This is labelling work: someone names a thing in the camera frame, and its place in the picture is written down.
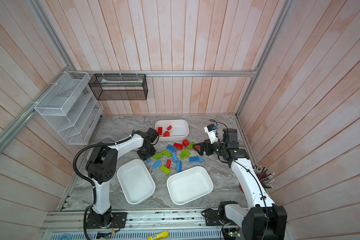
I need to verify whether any white wire shelf rack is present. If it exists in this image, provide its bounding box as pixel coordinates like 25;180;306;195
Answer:
35;72;104;145

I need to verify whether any green lego beside red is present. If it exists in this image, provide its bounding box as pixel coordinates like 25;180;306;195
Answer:
187;142;195;150

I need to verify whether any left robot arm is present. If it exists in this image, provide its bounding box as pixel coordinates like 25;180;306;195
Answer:
86;128;159;228

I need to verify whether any blue lego small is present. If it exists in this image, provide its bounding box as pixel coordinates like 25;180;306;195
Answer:
152;160;162;170

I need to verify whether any yellow marker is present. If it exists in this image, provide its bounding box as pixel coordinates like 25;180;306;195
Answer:
147;231;169;240

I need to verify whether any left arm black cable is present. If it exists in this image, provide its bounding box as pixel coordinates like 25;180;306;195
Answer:
72;135;133;240

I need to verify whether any long red lego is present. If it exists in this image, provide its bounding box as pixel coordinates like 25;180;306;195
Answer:
174;143;184;150

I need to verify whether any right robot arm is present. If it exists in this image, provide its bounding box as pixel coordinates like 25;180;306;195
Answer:
193;124;287;240

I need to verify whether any white bin left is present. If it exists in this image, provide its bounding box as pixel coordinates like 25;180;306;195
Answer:
117;159;156;205

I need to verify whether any large blue lego underside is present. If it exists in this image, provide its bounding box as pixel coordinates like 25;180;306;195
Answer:
189;156;200;163

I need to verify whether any red cup with pencils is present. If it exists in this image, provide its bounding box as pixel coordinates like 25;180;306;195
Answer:
241;164;275;189

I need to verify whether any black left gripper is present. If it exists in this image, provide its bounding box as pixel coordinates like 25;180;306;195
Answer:
137;143;157;161

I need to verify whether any black mesh basket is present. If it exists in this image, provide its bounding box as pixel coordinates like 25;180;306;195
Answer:
89;73;149;101

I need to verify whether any white bin front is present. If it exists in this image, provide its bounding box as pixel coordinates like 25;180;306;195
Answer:
167;166;214;206

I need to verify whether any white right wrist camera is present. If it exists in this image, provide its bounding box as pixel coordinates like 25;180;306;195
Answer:
204;124;219;144

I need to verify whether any long green lego centre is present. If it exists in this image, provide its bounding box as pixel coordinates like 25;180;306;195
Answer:
182;149;191;157

